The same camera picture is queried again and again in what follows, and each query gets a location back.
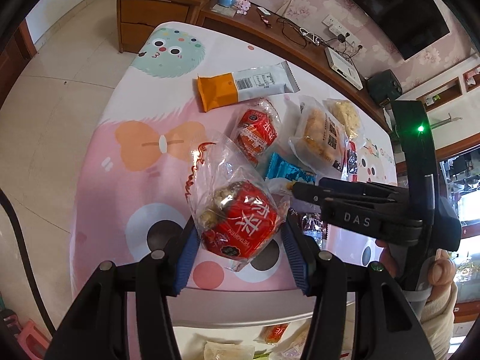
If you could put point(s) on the cartoon printed tablecloth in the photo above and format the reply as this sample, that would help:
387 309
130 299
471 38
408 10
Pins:
133 174

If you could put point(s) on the blue snack packet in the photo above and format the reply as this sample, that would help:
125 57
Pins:
280 168

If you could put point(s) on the white wall power strip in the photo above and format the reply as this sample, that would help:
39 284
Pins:
337 29

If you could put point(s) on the long wooden tv cabinet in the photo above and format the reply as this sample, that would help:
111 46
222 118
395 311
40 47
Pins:
282 38

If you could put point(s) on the small wooden drawer cabinet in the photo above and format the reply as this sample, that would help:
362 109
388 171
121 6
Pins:
136 19

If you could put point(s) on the red packets clear bag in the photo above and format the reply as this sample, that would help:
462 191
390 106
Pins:
232 207

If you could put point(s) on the puffed snack clear bag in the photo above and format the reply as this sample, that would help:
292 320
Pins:
347 114

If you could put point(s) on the black wall television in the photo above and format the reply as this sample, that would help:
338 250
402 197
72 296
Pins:
411 25

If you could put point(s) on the black air fryer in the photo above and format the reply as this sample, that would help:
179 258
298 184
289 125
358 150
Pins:
384 87

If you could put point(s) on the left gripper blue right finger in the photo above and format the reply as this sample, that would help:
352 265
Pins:
297 264

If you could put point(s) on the white plastic tray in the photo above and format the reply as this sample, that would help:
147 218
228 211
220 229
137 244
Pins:
275 323

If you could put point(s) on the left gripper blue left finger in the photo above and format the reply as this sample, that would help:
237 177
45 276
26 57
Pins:
184 264

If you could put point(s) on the white set-top box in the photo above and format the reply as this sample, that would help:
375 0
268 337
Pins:
345 69

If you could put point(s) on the person right hand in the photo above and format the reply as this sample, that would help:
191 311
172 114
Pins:
440 275

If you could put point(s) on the pink toy figure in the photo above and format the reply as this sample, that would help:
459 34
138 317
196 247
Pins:
242 6

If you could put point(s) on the golden pastry clear bag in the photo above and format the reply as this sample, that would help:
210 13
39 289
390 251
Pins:
320 140

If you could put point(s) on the orange white snack bar packet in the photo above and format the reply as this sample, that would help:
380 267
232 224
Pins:
256 82

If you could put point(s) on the red small snack packet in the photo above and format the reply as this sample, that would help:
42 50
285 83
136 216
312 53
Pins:
256 127

